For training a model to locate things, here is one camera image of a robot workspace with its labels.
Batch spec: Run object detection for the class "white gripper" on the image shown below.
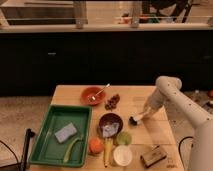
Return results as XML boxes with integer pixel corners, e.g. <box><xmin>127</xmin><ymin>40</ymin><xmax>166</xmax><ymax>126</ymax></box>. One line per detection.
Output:
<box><xmin>144</xmin><ymin>95</ymin><xmax>164</xmax><ymax>118</ymax></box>

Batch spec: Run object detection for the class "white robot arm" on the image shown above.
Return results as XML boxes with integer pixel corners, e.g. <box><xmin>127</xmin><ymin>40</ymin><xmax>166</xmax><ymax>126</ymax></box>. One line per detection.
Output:
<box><xmin>145</xmin><ymin>76</ymin><xmax>213</xmax><ymax>171</ymax></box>

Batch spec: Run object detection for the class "green lime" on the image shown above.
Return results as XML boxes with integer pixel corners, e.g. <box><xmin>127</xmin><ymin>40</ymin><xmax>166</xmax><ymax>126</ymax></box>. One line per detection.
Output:
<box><xmin>116</xmin><ymin>131</ymin><xmax>132</xmax><ymax>145</ymax></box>

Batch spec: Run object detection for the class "brown wooden block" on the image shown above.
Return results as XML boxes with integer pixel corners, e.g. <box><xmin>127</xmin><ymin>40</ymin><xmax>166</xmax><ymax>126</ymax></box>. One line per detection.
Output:
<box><xmin>140</xmin><ymin>146</ymin><xmax>167</xmax><ymax>168</ymax></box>

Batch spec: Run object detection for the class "crumpled grey wrapper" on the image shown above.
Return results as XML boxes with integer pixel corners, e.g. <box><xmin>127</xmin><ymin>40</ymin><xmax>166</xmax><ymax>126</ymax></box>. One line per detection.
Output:
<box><xmin>102</xmin><ymin>123</ymin><xmax>119</xmax><ymax>138</ymax></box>

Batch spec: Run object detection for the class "metal spoon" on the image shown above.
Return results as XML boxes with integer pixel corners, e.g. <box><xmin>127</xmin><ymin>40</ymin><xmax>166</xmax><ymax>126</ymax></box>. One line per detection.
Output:
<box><xmin>90</xmin><ymin>83</ymin><xmax>110</xmax><ymax>101</ymax></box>

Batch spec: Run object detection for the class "orange plastic bowl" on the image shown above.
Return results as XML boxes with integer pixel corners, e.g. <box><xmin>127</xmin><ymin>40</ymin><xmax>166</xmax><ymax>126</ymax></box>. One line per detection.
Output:
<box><xmin>81</xmin><ymin>86</ymin><xmax>106</xmax><ymax>106</ymax></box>

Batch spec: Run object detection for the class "yellow banana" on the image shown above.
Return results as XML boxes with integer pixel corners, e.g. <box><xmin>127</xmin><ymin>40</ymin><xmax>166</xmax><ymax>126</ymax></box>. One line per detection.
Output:
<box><xmin>104</xmin><ymin>138</ymin><xmax>113</xmax><ymax>167</ymax></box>

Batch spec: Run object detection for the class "white round cup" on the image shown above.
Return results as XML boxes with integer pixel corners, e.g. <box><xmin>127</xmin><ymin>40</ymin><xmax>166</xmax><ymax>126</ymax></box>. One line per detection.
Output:
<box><xmin>113</xmin><ymin>145</ymin><xmax>133</xmax><ymax>167</ymax></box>

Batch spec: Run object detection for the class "orange fruit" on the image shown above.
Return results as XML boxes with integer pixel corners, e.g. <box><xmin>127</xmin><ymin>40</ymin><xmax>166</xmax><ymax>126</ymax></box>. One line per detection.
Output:
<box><xmin>89</xmin><ymin>137</ymin><xmax>104</xmax><ymax>155</ymax></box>

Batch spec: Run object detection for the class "blue grey sponge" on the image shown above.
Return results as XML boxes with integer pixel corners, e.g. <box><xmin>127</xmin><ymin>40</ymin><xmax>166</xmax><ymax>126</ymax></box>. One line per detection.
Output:
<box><xmin>55</xmin><ymin>123</ymin><xmax>77</xmax><ymax>143</ymax></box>

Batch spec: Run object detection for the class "green plastic tray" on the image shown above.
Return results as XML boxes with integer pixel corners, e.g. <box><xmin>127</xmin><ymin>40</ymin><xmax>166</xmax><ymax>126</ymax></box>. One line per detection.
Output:
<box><xmin>29</xmin><ymin>105</ymin><xmax>92</xmax><ymax>168</ymax></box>

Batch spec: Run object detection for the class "long dark counter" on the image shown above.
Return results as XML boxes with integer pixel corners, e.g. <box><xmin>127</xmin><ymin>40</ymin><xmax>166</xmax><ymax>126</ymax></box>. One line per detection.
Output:
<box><xmin>0</xmin><ymin>26</ymin><xmax>213</xmax><ymax>97</ymax></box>

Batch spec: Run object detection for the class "black stand left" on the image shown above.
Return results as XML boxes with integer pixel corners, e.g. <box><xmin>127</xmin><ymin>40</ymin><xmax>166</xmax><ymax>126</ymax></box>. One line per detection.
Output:
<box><xmin>20</xmin><ymin>129</ymin><xmax>35</xmax><ymax>171</ymax></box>

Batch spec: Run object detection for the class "black cable right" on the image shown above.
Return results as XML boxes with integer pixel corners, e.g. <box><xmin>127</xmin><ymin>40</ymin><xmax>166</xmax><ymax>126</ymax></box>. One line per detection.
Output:
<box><xmin>178</xmin><ymin>135</ymin><xmax>195</xmax><ymax>164</ymax></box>

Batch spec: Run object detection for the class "black cable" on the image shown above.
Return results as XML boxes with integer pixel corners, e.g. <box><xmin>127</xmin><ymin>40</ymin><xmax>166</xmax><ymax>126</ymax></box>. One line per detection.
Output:
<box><xmin>0</xmin><ymin>139</ymin><xmax>22</xmax><ymax>169</ymax></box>
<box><xmin>178</xmin><ymin>135</ymin><xmax>195</xmax><ymax>164</ymax></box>

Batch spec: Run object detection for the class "black cable left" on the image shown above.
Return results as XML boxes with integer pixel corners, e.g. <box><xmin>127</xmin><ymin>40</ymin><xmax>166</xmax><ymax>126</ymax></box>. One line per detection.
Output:
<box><xmin>0</xmin><ymin>139</ymin><xmax>22</xmax><ymax>169</ymax></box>

